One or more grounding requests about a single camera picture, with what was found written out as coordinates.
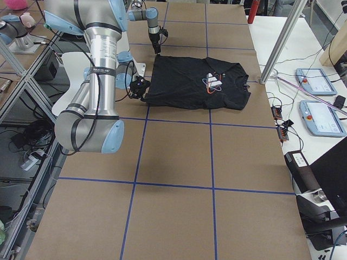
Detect red fire extinguisher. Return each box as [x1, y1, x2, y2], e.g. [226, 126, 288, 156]
[247, 0, 260, 24]

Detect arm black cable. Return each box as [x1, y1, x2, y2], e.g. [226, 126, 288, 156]
[59, 51, 136, 156]
[131, 0, 169, 47]

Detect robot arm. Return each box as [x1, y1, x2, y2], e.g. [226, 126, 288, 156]
[44, 1, 127, 154]
[127, 1, 161, 55]

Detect white chair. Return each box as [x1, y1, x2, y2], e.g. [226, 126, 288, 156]
[51, 51, 95, 117]

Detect near orange terminal block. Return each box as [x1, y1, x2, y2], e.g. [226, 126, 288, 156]
[277, 126, 289, 142]

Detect pink plush toy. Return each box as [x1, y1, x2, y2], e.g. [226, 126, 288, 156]
[4, 0, 28, 10]

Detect orange terminal block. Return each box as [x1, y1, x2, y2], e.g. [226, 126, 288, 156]
[277, 126, 289, 142]
[271, 106, 282, 120]

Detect black graphic t-shirt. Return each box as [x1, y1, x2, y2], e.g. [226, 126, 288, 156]
[142, 56, 250, 111]

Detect aluminium frame post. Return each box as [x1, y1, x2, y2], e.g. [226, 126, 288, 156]
[249, 1, 319, 85]

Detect black box device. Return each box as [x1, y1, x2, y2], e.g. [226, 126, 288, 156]
[284, 150, 321, 194]

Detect far orange terminal block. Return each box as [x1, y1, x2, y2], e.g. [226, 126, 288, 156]
[271, 106, 282, 120]

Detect wooden board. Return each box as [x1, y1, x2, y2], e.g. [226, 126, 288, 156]
[319, 21, 346, 66]

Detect aluminium table frame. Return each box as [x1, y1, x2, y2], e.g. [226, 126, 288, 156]
[1, 15, 62, 259]

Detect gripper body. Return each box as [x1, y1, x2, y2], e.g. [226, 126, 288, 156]
[128, 82, 142, 99]
[149, 32, 160, 47]

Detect far teach pendant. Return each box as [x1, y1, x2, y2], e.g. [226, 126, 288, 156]
[295, 68, 337, 96]

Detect teach pendant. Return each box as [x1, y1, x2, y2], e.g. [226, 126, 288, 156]
[295, 68, 337, 96]
[299, 100, 346, 138]

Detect metal reacher grabber tool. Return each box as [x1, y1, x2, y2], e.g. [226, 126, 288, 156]
[272, 70, 347, 115]

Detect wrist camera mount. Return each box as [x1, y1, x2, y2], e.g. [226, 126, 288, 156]
[159, 26, 169, 38]
[132, 76, 151, 93]

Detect near teach pendant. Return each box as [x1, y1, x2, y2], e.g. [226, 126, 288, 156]
[299, 100, 346, 138]

